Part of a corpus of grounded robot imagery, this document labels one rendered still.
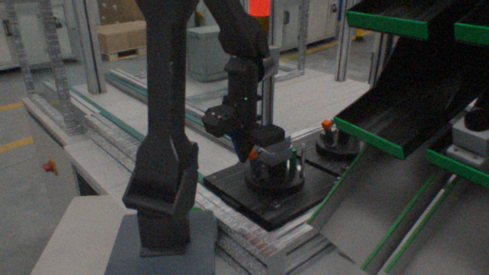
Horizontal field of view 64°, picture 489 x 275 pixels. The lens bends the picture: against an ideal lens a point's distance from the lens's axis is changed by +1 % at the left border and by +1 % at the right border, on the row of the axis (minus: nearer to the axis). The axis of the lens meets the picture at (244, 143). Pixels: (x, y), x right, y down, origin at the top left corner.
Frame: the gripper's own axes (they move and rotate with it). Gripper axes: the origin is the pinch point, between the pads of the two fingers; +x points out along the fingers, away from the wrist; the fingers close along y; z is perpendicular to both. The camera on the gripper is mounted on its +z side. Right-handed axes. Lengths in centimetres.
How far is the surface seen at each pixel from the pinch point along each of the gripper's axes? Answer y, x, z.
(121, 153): -45.0, 16.2, 8.3
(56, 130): -90, 22, 14
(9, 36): -543, 57, -57
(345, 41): -60, 2, -116
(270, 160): 1.4, 4.8, -6.7
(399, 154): 32.5, -10.9, -0.4
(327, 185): 9.4, 11.7, -17.1
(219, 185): -6.4, 11.7, 1.5
